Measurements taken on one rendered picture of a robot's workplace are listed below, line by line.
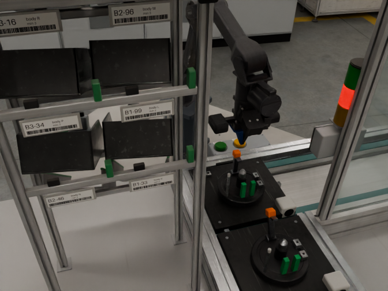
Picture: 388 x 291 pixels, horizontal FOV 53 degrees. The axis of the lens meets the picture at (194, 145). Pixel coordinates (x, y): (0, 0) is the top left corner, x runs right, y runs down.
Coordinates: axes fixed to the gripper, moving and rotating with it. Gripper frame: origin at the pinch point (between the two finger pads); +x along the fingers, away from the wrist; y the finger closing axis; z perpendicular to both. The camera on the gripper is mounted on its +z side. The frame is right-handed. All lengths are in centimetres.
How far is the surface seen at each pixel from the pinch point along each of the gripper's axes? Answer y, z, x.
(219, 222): -10.8, 13.2, 18.0
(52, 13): -41, 24, -46
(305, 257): 3.9, 31.8, 14.8
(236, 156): -0.6, -1.0, 8.6
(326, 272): 8.5, 35.3, 18.3
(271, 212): -0.9, 21.7, 8.0
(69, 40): -42, -299, 94
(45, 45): -64, -301, 98
